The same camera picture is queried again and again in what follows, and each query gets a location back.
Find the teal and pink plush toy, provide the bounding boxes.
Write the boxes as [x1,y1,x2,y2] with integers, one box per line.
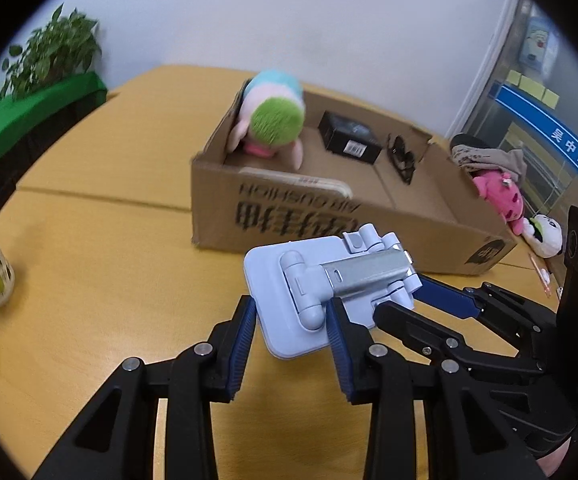
[226,70,306,170]

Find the beige printed cloth bag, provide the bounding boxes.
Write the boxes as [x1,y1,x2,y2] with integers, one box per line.
[450,133,526,181]

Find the light blue phone stand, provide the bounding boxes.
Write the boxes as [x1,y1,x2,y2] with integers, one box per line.
[244,225,422,359]

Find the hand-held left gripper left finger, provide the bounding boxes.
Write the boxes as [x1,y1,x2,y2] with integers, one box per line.
[31,295,257,480]

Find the black sunglasses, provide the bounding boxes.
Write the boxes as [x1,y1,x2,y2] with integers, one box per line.
[386,133,418,184]

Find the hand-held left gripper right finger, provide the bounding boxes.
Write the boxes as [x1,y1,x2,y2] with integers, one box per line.
[325,297,545,480]

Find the blue cartoon poster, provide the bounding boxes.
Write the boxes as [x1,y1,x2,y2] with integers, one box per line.
[519,16,555,67]

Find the aluminium partition frame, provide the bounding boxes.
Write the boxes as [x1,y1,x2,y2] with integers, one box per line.
[446,0,530,138]

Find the blue banner strip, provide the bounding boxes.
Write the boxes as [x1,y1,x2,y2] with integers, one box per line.
[492,84,578,201]

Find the brown cardboard box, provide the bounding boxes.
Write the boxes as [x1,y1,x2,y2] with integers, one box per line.
[190,77,518,277]

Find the panda plush toy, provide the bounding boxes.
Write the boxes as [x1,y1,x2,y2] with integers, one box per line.
[523,214,565,259]

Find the orange pen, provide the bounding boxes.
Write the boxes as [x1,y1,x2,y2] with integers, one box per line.
[529,254,553,301]

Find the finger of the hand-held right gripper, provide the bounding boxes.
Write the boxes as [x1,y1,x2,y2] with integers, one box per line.
[373,302,520,372]
[414,274,556,347]

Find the black product box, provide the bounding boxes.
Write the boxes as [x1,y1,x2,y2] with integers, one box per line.
[317,111,384,166]

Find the green leafy plant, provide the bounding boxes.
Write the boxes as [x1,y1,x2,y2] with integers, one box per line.
[0,4,102,101]

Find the green planter cover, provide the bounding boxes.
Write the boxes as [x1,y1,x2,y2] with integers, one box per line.
[0,71,108,193]

